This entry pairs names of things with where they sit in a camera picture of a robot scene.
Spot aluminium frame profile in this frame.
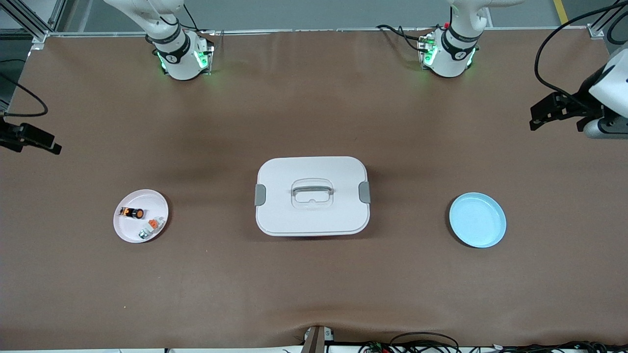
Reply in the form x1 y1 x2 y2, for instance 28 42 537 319
586 0 628 39
0 0 68 42

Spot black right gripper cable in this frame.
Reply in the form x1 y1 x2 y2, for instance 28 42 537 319
0 59 49 118

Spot white lidded storage box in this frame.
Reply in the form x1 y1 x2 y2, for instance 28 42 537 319
255 156 371 237

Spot light blue round plate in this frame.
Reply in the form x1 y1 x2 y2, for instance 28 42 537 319
449 192 507 249

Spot grey camera stand bracket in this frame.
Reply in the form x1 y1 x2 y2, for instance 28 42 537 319
300 325 335 353

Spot black left arm base cables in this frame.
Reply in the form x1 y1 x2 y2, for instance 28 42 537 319
377 24 445 53

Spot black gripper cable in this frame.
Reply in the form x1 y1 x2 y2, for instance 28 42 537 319
0 59 49 118
534 0 628 99

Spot black right arm base cable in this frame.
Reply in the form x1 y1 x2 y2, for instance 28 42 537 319
183 4 215 35

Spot black looped cable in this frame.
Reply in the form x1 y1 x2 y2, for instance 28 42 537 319
390 332 462 353

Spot grey box lid handle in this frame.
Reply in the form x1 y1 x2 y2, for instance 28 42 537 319
291 179 335 206

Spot brown table cover mat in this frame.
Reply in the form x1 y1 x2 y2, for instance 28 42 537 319
0 28 628 350

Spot white orange terminal connector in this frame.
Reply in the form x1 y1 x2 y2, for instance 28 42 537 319
138 217 165 241

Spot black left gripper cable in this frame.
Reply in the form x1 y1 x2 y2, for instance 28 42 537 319
534 0 628 99

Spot pink round plate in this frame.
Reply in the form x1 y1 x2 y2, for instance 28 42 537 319
113 189 169 244

